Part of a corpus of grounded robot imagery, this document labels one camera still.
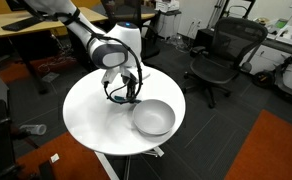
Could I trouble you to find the black computer tower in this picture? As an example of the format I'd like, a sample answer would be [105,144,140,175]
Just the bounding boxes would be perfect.
[193,27,218,52]

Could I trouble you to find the black electric scooter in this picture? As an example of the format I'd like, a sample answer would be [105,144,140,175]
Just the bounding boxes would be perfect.
[250,49,292,105]

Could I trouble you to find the white cabinet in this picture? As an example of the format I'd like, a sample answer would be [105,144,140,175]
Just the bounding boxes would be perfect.
[155,9,183,40]

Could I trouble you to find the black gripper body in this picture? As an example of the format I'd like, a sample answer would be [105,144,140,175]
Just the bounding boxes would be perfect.
[120,73,138,88]

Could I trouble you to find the white table base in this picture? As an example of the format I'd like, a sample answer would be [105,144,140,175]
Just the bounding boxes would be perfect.
[94,145,166,180]

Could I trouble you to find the wooden desk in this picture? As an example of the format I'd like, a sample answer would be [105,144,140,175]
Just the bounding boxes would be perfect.
[0,6,109,38]

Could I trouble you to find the white desk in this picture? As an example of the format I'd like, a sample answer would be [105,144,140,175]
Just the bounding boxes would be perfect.
[261,17,292,58]

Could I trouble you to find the white card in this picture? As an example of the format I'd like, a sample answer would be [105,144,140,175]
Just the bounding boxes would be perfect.
[49,152,61,164]

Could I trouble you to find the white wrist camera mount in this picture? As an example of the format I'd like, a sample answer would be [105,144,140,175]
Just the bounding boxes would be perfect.
[100,67,119,87]

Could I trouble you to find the clear plastic bottle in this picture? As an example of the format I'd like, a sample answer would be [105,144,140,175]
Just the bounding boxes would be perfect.
[18,123,48,136]

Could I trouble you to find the black mesh office chair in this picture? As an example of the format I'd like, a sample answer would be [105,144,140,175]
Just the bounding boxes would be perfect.
[182,16,269,110]

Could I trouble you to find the black keyboard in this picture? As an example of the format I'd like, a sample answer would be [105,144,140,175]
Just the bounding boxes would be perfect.
[0,15,46,33]

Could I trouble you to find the white bowl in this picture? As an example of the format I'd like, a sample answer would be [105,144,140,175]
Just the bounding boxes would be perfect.
[132,98,177,137]

